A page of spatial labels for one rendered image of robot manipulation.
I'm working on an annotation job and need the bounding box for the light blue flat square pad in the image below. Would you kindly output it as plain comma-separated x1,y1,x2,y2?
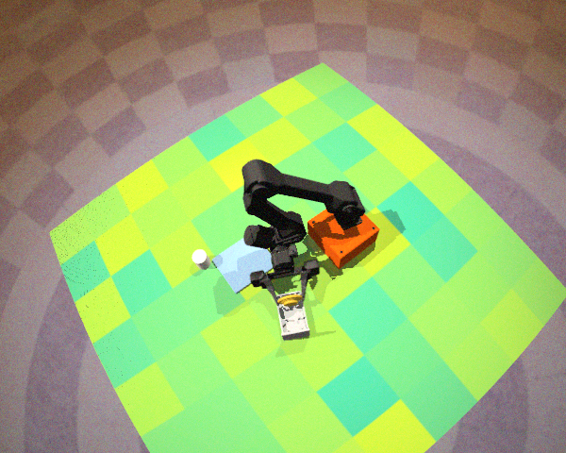
212,238,273,293

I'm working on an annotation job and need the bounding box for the grey dish rack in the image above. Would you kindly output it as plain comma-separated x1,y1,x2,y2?
276,291,310,341

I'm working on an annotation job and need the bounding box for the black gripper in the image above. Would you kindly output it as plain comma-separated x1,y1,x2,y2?
249,246,320,306

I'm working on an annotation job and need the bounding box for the beige cylinder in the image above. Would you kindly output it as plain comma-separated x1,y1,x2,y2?
192,249,211,270

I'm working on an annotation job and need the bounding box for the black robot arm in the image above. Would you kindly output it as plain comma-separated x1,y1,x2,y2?
241,159,366,270

